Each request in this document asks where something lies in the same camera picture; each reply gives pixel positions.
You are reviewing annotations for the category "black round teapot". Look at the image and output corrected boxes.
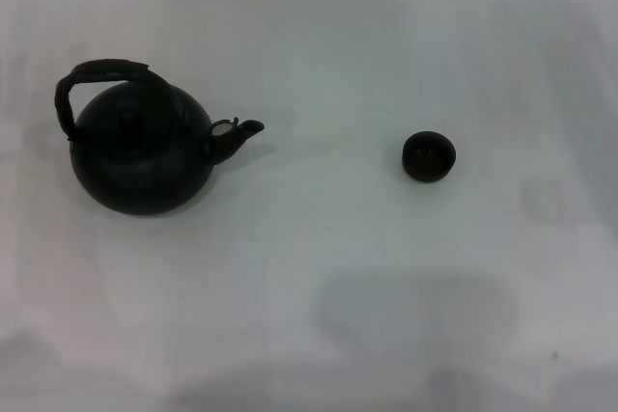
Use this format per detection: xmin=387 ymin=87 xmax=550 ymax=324
xmin=54 ymin=58 xmax=267 ymax=216

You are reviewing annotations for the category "small dark teacup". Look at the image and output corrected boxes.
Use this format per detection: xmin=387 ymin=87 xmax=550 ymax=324
xmin=401 ymin=130 xmax=458 ymax=185

